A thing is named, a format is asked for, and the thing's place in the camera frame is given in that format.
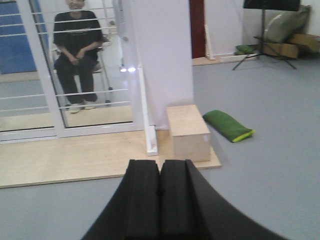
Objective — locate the white framed sliding glass door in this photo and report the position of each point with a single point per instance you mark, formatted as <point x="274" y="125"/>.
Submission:
<point x="114" y="103"/>

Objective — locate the brown cardboard box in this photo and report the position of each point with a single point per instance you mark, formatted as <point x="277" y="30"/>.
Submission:
<point x="295" y="46"/>

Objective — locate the black tripod stand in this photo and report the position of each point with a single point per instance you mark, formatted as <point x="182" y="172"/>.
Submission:
<point x="263" y="5"/>

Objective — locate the green sandbag with yellow edge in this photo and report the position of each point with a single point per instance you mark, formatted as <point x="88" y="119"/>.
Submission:
<point x="227" y="126"/>

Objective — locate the light wooden box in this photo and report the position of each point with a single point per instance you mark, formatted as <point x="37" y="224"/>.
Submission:
<point x="189" y="133"/>

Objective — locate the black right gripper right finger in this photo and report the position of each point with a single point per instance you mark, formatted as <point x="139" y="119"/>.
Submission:
<point x="191" y="209"/>

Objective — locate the light wooden floor platform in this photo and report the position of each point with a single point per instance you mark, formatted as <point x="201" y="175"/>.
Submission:
<point x="82" y="158"/>

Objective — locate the small green sandbag far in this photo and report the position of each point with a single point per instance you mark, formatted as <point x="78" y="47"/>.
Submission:
<point x="245" y="50"/>

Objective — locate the white door frame post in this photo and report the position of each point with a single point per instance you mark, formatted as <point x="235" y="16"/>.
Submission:
<point x="149" y="130"/>

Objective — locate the large olive green sack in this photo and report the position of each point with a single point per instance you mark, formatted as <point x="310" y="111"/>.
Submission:
<point x="283" y="25"/>

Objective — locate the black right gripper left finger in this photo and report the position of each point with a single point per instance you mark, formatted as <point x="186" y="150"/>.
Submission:
<point x="133" y="212"/>

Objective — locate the white fixed glass door panel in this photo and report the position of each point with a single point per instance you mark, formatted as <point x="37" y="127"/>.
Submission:
<point x="27" y="104"/>

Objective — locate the metal chair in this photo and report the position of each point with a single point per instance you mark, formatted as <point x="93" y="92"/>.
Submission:
<point x="100" y="68"/>

